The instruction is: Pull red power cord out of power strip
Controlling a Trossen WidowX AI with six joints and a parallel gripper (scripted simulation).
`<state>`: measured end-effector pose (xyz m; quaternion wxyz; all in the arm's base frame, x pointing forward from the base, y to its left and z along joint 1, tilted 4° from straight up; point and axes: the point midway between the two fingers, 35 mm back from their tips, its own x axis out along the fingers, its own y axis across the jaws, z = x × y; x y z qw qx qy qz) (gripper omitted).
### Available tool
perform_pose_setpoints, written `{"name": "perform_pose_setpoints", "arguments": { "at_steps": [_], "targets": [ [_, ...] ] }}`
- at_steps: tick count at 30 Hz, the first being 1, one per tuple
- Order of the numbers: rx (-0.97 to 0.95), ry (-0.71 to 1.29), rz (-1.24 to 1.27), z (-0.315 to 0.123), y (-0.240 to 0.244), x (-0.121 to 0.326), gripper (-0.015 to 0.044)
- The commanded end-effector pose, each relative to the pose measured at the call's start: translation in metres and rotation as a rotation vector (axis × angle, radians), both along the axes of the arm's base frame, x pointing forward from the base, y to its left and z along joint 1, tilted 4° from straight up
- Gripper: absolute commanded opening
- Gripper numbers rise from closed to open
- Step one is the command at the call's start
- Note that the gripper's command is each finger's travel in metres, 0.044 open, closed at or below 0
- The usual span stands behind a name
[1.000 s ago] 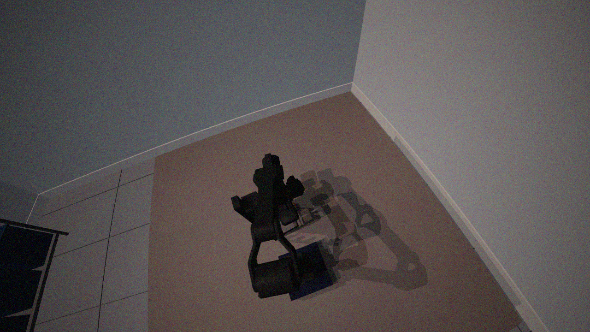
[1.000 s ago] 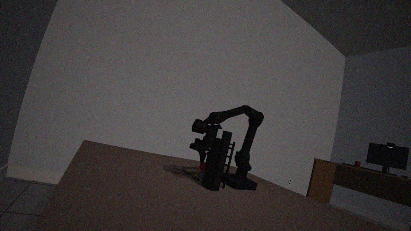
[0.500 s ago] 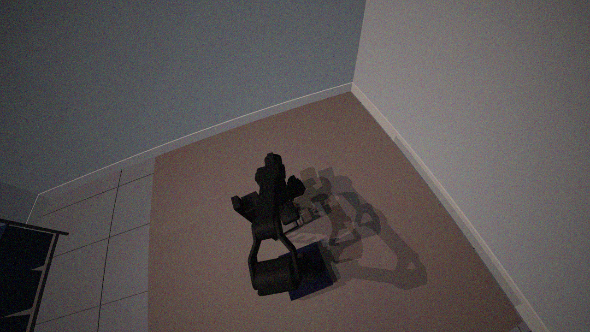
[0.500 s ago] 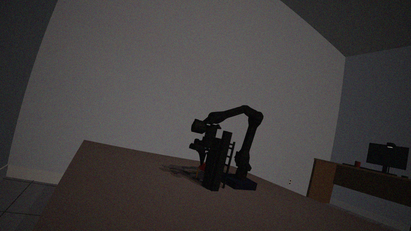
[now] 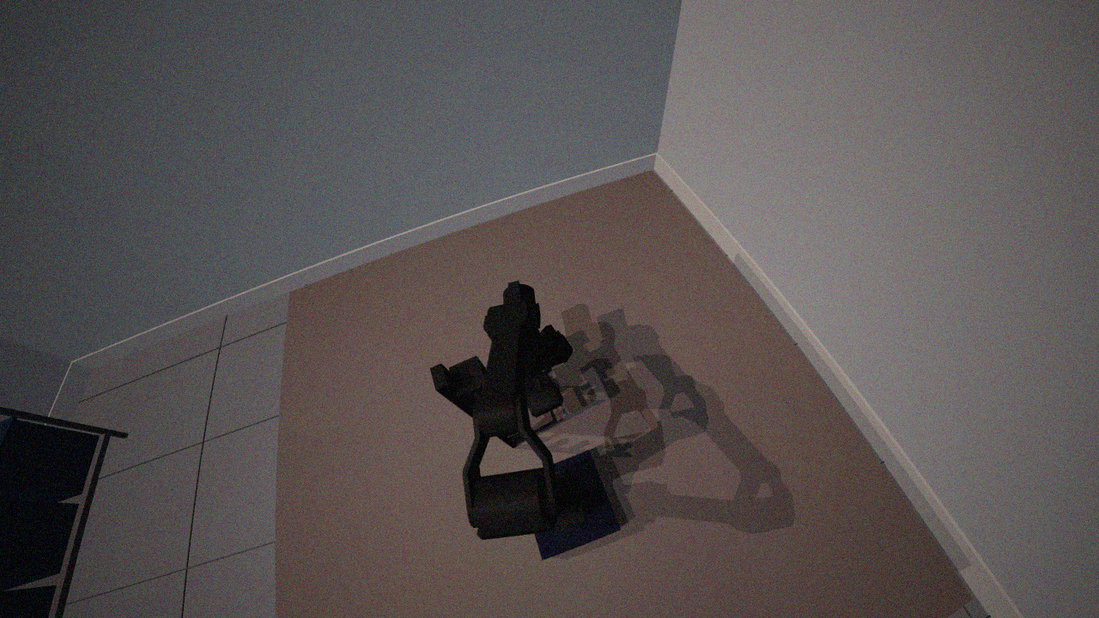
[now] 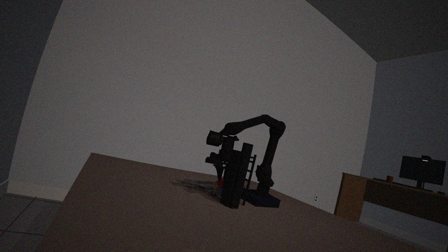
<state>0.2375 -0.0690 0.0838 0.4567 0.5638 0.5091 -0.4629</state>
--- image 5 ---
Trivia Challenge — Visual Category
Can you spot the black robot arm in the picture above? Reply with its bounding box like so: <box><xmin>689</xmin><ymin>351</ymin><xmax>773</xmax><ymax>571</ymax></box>
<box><xmin>462</xmin><ymin>282</ymin><xmax>588</xmax><ymax>540</ymax></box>

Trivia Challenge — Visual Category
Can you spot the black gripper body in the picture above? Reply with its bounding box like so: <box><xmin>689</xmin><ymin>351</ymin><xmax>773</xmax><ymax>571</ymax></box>
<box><xmin>525</xmin><ymin>350</ymin><xmax>563</xmax><ymax>417</ymax></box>

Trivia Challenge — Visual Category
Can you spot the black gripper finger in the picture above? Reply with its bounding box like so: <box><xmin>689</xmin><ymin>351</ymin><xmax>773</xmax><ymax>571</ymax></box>
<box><xmin>525</xmin><ymin>374</ymin><xmax>552</xmax><ymax>396</ymax></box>

